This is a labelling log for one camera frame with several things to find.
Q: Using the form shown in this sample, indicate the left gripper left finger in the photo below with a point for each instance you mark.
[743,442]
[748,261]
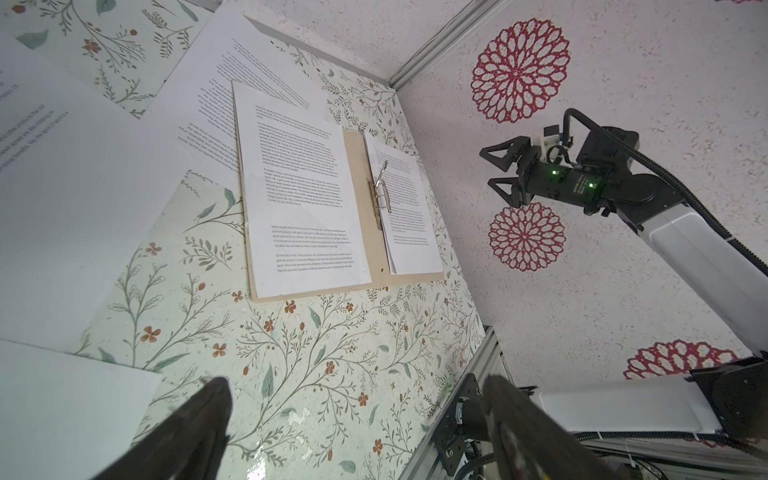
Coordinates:
[189,444]

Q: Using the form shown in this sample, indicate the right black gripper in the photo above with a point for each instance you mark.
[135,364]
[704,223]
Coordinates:
[601,180]

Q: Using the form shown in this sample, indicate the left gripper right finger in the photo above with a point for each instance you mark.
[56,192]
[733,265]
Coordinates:
[528,444]

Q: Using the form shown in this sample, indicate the brown cardboard folder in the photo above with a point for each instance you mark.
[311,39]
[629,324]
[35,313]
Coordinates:
[372,233]

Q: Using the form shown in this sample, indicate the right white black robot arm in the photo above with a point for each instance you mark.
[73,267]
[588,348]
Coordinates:
[724,404]

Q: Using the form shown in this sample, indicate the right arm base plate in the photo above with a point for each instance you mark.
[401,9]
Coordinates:
[461,423]

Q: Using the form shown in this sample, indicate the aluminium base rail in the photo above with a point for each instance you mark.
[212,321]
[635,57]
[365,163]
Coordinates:
[488,360]

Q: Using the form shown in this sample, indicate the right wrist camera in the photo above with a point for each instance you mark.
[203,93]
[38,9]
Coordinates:
[556,151]

